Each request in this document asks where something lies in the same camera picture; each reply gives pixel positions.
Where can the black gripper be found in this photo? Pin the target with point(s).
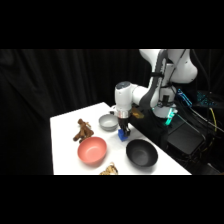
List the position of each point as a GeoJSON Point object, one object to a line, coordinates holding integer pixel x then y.
{"type": "Point", "coordinates": [124, 122]}

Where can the blue cube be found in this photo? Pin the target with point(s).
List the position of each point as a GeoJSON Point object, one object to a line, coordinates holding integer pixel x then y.
{"type": "Point", "coordinates": [122, 136]}

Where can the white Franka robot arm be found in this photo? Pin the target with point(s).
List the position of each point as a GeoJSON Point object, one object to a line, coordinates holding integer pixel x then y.
{"type": "Point", "coordinates": [124, 96]}

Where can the grey bowl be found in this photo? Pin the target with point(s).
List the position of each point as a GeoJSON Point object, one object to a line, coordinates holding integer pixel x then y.
{"type": "Point", "coordinates": [108, 122]}

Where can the black bowl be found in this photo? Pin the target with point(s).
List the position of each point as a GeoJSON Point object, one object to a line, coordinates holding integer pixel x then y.
{"type": "Point", "coordinates": [141, 153]}

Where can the pink bowl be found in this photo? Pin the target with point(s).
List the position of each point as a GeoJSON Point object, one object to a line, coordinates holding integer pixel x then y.
{"type": "Point", "coordinates": [92, 150]}

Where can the yellow wrist connector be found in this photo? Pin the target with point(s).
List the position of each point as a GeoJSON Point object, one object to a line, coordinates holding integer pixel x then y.
{"type": "Point", "coordinates": [137, 112]}

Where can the brown plush toy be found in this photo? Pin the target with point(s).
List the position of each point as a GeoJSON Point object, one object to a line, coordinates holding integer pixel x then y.
{"type": "Point", "coordinates": [83, 131]}

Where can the tan plush toy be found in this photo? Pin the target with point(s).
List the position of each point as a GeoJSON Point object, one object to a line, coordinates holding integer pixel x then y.
{"type": "Point", "coordinates": [109, 170]}

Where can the green base light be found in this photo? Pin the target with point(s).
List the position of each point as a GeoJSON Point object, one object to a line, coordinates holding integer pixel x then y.
{"type": "Point", "coordinates": [170, 117]}

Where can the blue lit device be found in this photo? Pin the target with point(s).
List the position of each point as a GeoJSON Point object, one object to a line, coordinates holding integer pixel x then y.
{"type": "Point", "coordinates": [184, 96]}

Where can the teal lit keyboard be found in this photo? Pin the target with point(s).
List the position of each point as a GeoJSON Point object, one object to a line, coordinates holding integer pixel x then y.
{"type": "Point", "coordinates": [205, 98]}

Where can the black curtain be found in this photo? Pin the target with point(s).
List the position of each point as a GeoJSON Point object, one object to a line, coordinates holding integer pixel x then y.
{"type": "Point", "coordinates": [33, 100]}

